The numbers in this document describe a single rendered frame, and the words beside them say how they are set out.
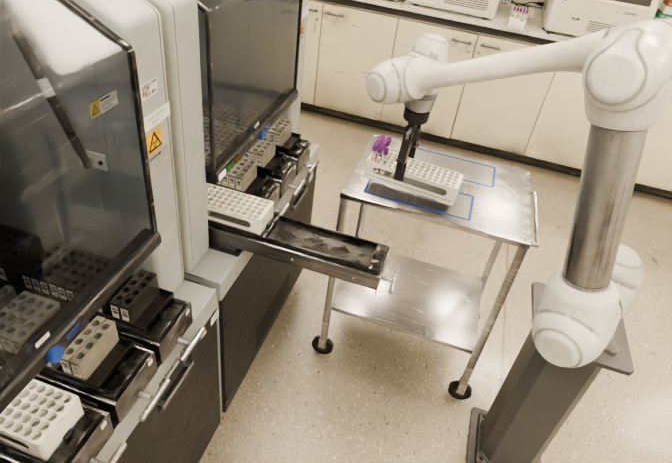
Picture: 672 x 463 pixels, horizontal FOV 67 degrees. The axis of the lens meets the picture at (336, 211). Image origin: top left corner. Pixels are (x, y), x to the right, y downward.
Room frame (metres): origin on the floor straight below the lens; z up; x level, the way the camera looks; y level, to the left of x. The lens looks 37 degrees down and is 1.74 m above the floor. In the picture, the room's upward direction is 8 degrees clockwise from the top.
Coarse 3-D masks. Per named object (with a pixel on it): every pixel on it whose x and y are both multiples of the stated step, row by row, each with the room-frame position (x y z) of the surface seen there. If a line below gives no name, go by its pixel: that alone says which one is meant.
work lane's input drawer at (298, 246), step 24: (216, 240) 1.09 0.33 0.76; (240, 240) 1.08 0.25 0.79; (264, 240) 1.07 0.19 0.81; (288, 240) 1.09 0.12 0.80; (312, 240) 1.11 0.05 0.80; (336, 240) 1.12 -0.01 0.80; (360, 240) 1.12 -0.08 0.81; (312, 264) 1.03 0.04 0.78; (336, 264) 1.02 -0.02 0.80; (360, 264) 1.03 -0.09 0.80; (384, 264) 1.06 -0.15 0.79
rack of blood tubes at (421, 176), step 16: (368, 160) 1.39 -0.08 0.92; (416, 160) 1.43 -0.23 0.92; (368, 176) 1.38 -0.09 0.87; (384, 176) 1.37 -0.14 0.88; (416, 176) 1.34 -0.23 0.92; (432, 176) 1.36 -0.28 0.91; (448, 176) 1.37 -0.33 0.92; (416, 192) 1.33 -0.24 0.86; (432, 192) 1.32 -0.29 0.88; (448, 192) 1.30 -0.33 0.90
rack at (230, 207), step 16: (208, 192) 1.18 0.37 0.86; (224, 192) 1.19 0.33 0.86; (240, 192) 1.20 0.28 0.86; (208, 208) 1.12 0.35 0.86; (224, 208) 1.13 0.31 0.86; (240, 208) 1.14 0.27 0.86; (256, 208) 1.15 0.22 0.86; (272, 208) 1.16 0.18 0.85; (240, 224) 1.12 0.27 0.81; (256, 224) 1.08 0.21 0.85
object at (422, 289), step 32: (448, 160) 1.64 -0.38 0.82; (480, 160) 1.67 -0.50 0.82; (352, 192) 1.35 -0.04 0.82; (384, 192) 1.37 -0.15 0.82; (480, 192) 1.45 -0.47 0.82; (512, 192) 1.48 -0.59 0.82; (448, 224) 1.26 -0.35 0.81; (480, 224) 1.27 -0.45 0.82; (512, 224) 1.30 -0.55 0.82; (352, 288) 1.46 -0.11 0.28; (384, 288) 1.49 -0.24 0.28; (416, 288) 1.51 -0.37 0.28; (448, 288) 1.54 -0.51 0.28; (480, 288) 1.57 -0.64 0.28; (384, 320) 1.32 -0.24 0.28; (416, 320) 1.34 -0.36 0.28; (448, 320) 1.36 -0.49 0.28; (320, 352) 1.34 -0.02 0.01; (480, 352) 1.21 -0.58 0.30
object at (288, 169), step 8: (288, 160) 1.49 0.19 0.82; (280, 168) 1.43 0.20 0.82; (288, 168) 1.44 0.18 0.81; (272, 176) 1.39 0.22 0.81; (280, 176) 1.39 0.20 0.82; (288, 176) 1.43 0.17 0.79; (280, 184) 1.37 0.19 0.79; (288, 184) 1.44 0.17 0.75; (280, 192) 1.37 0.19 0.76; (296, 192) 1.40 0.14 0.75
